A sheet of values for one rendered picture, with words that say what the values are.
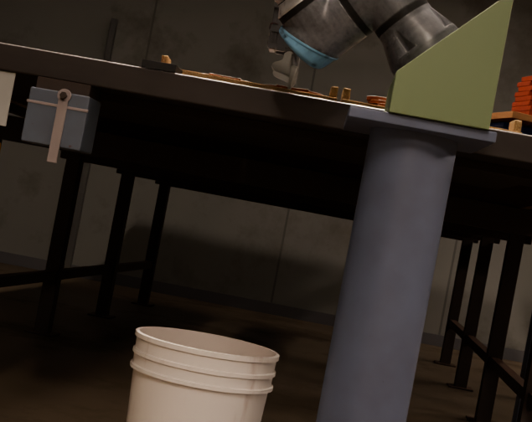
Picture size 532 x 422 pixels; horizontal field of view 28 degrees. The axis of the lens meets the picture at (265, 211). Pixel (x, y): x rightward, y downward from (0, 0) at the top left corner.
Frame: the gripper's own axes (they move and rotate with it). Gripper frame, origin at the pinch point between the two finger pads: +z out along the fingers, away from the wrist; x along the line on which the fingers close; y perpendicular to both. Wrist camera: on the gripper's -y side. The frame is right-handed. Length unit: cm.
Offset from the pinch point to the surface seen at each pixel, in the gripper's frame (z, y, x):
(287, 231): 37, 0, -500
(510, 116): -6, -57, -34
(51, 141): 21, 49, 18
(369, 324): 47, -22, 48
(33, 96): 12, 55, 17
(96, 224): 54, 135, -501
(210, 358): 58, 6, 42
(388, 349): 51, -26, 48
